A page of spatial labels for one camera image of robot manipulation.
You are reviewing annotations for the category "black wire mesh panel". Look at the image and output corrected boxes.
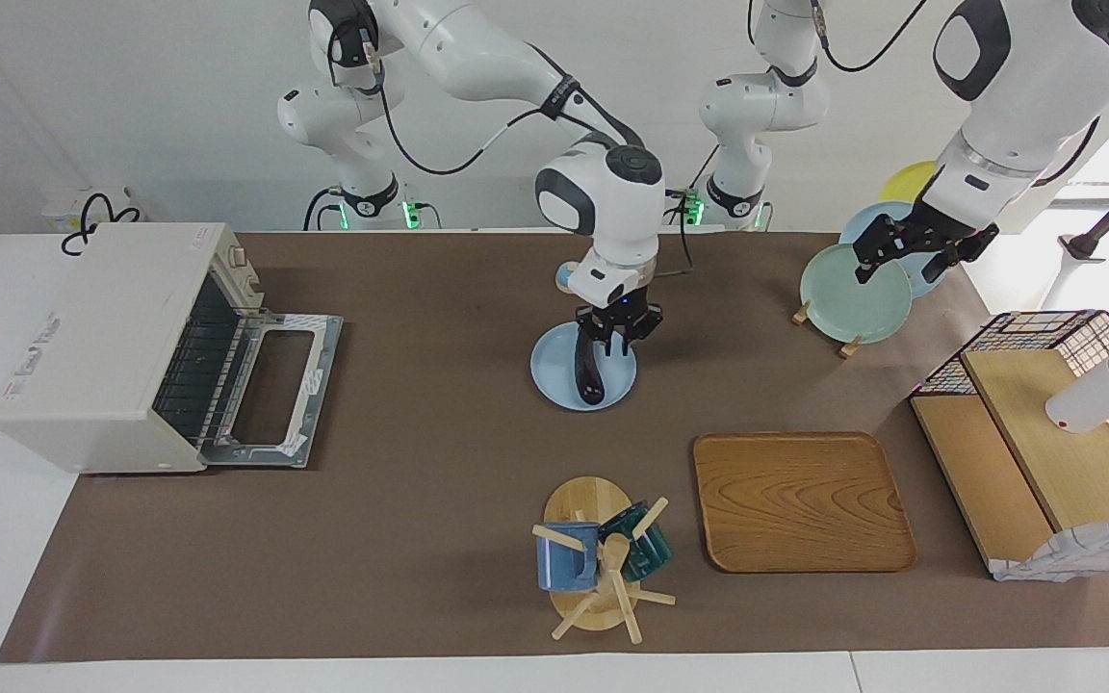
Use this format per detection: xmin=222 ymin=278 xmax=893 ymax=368
xmin=909 ymin=310 xmax=1109 ymax=482

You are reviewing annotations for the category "blue mug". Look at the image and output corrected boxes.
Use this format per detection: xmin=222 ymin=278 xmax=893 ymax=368
xmin=535 ymin=521 xmax=603 ymax=592

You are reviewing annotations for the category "oven door with glass window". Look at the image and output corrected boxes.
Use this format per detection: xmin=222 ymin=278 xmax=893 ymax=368
xmin=198 ymin=310 xmax=345 ymax=470

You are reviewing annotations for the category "dark green mug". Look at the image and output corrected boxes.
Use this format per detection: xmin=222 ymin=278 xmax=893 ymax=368
xmin=598 ymin=500 xmax=675 ymax=583

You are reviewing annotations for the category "pale green plate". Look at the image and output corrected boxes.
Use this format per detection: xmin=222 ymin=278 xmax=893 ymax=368
xmin=799 ymin=243 xmax=914 ymax=346

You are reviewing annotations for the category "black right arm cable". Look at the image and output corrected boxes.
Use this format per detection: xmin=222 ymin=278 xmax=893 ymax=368
xmin=327 ymin=19 xmax=632 ymax=176

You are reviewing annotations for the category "dark purple eggplant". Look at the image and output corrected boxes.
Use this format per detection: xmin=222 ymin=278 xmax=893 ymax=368
xmin=572 ymin=332 xmax=607 ymax=406

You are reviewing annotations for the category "wooden plate rack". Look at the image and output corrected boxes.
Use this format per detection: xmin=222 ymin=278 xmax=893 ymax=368
xmin=791 ymin=300 xmax=864 ymax=359

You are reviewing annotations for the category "cream toaster oven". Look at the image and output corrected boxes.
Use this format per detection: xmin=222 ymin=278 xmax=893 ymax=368
xmin=0 ymin=222 xmax=267 ymax=475

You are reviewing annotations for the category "black looped socket cable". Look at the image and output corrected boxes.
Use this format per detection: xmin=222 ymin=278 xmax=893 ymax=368
xmin=61 ymin=192 xmax=143 ymax=256

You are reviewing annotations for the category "black base cable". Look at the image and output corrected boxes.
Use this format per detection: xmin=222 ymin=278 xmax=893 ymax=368
xmin=665 ymin=144 xmax=721 ymax=280
xmin=302 ymin=186 xmax=344 ymax=232

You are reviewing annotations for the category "brown table mat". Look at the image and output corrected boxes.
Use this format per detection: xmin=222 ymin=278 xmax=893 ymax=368
xmin=0 ymin=231 xmax=1109 ymax=665

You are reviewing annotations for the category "black right base cable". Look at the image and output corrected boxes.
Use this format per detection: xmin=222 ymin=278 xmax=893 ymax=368
xmin=302 ymin=186 xmax=344 ymax=232

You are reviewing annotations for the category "rectangular wooden tray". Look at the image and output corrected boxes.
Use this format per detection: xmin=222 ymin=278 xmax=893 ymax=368
xmin=692 ymin=431 xmax=918 ymax=575

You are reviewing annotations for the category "black left base cable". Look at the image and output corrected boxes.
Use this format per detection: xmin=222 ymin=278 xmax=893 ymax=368
xmin=665 ymin=144 xmax=721 ymax=280

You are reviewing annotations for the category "wooden shelf unit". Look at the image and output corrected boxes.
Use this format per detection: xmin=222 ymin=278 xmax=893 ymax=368
xmin=909 ymin=310 xmax=1109 ymax=583

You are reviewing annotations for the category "wooden mug tree stand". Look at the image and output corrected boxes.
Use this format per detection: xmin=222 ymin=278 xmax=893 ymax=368
xmin=530 ymin=475 xmax=678 ymax=644

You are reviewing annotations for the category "yellow plate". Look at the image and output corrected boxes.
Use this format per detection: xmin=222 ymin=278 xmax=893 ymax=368
xmin=877 ymin=161 xmax=941 ymax=205

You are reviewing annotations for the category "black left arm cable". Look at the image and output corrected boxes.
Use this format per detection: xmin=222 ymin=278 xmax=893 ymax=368
xmin=810 ymin=0 xmax=931 ymax=74

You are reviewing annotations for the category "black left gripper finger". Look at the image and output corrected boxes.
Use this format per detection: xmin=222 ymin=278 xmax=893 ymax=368
xmin=920 ymin=243 xmax=966 ymax=284
xmin=853 ymin=223 xmax=904 ymax=285

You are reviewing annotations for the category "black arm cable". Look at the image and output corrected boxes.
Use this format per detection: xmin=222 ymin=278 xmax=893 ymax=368
xmin=810 ymin=0 xmax=931 ymax=74
xmin=327 ymin=19 xmax=632 ymax=176

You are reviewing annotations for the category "light blue plate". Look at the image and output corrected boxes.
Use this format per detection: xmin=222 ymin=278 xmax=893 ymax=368
xmin=529 ymin=321 xmax=639 ymax=412
xmin=838 ymin=200 xmax=945 ymax=299

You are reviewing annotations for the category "white cylindrical bottle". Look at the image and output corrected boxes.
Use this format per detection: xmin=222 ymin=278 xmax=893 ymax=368
xmin=1045 ymin=327 xmax=1109 ymax=434

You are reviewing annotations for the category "white wall socket box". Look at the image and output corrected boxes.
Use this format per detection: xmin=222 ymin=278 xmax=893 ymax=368
xmin=42 ymin=186 xmax=146 ymax=234

